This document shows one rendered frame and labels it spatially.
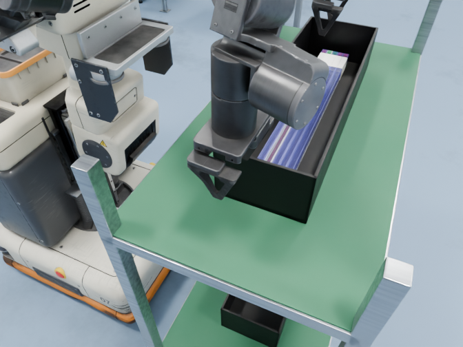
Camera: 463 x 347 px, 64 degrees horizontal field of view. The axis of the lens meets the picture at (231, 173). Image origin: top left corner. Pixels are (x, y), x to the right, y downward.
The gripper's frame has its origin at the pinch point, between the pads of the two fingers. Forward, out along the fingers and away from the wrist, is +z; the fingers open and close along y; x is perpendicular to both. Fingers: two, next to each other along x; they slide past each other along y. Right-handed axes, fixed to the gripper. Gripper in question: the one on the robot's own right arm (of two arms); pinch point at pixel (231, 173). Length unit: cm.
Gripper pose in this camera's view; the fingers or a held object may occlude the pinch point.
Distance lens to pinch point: 54.1
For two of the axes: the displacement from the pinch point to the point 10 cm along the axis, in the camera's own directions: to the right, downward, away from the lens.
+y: 4.3, -6.5, 6.3
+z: -0.3, 6.8, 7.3
